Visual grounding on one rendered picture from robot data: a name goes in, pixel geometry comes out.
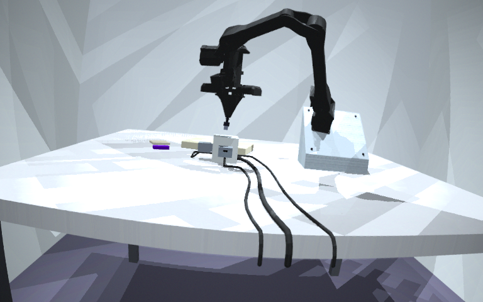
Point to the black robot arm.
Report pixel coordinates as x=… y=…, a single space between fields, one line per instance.
x=312 y=27

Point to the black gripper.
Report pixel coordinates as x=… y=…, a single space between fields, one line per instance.
x=230 y=101

